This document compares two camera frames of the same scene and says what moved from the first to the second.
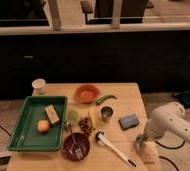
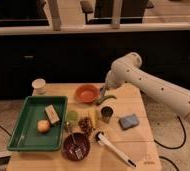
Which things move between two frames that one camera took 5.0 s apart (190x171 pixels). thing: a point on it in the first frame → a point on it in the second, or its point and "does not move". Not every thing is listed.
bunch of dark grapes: (85, 123) does not move
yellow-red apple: (43, 126) does not move
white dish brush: (128, 161) does not move
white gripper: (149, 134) → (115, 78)
